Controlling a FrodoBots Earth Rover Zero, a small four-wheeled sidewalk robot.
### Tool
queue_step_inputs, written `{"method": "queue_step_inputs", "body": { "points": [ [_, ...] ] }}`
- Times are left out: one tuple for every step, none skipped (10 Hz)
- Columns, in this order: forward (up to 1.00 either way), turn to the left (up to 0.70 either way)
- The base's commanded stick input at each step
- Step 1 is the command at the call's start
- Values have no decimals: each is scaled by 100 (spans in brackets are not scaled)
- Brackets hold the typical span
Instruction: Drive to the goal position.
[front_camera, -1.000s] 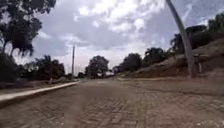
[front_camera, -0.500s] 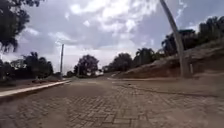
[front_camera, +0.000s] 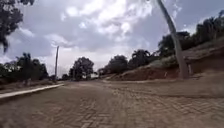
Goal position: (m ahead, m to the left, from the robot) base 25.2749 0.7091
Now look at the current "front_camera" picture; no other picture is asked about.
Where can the overhanging dark tree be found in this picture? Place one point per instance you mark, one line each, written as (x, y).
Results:
(8, 20)

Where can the pale concrete kerb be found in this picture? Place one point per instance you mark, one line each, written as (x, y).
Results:
(30, 90)

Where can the leaning grey utility pole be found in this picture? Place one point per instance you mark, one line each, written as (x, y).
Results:
(176, 43)

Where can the row of dark trees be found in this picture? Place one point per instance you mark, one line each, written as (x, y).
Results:
(173, 43)

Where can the brown brick paved road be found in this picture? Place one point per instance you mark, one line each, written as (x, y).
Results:
(110, 106)

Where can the thin utility pole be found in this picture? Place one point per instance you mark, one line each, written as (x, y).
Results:
(56, 61)

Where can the bare earth embankment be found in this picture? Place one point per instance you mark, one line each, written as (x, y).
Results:
(200, 61)

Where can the clump of trees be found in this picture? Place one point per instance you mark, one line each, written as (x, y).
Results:
(23, 68)

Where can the dirt verge strip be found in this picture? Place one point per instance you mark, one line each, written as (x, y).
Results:
(23, 86)

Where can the round dark tree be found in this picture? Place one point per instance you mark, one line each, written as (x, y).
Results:
(81, 68)

